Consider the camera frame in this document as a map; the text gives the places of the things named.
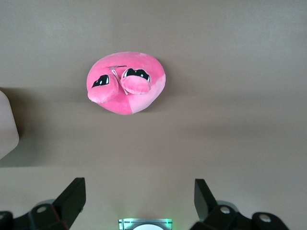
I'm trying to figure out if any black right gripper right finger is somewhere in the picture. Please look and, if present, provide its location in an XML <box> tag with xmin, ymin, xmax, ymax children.
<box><xmin>191</xmin><ymin>178</ymin><xmax>292</xmax><ymax>230</ymax></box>

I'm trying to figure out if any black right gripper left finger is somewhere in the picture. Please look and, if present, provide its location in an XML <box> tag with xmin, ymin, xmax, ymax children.
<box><xmin>0</xmin><ymin>177</ymin><xmax>86</xmax><ymax>230</ymax></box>

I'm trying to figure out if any white lid with grey tabs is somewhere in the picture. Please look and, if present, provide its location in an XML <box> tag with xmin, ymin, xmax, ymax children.
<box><xmin>0</xmin><ymin>88</ymin><xmax>20</xmax><ymax>160</ymax></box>

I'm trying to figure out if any pink plush toy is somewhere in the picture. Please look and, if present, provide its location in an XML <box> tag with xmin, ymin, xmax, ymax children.
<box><xmin>86</xmin><ymin>52</ymin><xmax>166</xmax><ymax>116</ymax></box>

